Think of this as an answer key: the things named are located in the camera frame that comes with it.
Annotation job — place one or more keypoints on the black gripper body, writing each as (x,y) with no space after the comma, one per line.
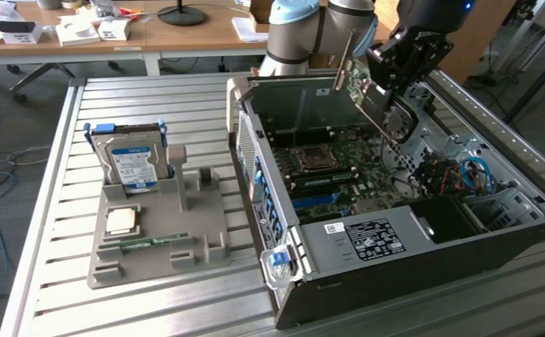
(436,17)

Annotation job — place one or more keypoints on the green graphics card with fan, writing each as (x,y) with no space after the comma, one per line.
(396,121)

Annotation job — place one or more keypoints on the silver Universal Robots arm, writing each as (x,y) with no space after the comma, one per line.
(296,35)

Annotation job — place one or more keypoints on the wooden cabinet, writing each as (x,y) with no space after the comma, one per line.
(488,45)

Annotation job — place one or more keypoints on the metal CPU socket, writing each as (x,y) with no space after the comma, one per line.
(315,158)

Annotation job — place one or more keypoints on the white paper stack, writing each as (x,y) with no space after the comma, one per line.
(251,31)

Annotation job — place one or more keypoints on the brown cardboard box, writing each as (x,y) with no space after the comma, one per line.
(259,10)

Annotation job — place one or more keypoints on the green motherboard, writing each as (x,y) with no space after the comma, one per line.
(347,175)

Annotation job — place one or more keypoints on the green installed RAM stick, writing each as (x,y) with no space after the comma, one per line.
(324,179)

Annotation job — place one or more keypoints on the blue expansion slot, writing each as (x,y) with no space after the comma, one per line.
(317,201)

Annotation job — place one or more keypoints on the silver disk bay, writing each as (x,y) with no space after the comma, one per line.
(511,207)

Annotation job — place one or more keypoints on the black round lamp base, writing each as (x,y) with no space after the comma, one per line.
(181,17)

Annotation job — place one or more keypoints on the grey power supply unit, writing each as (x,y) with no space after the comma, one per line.
(328,252)

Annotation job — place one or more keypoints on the small white box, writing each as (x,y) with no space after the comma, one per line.
(113,31)

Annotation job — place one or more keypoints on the blue case release latch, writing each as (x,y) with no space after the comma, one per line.
(279,259)

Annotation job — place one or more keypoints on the black open PC case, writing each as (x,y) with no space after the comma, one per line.
(395,281)

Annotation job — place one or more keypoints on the hard disk in blue carrier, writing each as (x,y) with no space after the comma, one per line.
(129,165)

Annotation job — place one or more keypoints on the grey parts rack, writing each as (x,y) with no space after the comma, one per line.
(160,217)

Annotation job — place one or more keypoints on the flat white box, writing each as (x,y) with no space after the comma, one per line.
(77,40)

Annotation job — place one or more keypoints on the white tape roll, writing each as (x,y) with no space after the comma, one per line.
(77,28)

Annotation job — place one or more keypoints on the green RAM stick on rack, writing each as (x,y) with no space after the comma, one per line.
(157,240)

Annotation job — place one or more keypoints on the silver CPU chip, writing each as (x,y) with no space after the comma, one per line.
(120,221)

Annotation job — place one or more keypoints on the wooden desk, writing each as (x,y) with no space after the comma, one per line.
(43,49)

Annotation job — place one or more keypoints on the grey metal cup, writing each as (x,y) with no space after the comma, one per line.
(48,4)

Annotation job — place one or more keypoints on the white box with black lid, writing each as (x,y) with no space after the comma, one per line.
(19,35)

